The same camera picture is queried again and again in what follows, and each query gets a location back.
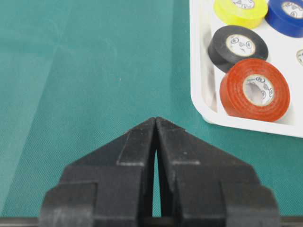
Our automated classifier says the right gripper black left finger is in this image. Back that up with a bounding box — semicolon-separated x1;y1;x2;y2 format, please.
38;118;155;227

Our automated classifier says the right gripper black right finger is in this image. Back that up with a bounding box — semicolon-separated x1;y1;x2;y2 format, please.
156;117;280;227

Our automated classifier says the red tape roll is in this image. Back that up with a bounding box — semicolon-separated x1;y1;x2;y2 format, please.
220;58;290;122

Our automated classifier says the black tape roll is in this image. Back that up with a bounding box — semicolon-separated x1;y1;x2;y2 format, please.
208;25;269;72

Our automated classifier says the white tape roll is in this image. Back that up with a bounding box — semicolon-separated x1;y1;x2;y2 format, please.
296;49;303;65

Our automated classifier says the yellow tape roll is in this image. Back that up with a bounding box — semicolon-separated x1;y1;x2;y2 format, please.
214;0;268;29

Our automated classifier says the blue tape roll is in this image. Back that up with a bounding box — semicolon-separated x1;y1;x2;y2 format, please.
265;0;303;38

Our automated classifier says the white rectangular plastic case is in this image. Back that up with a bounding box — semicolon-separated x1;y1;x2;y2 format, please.
189;0;303;138

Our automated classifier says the green table cloth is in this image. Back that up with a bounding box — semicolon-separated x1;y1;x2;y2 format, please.
0;0;303;217

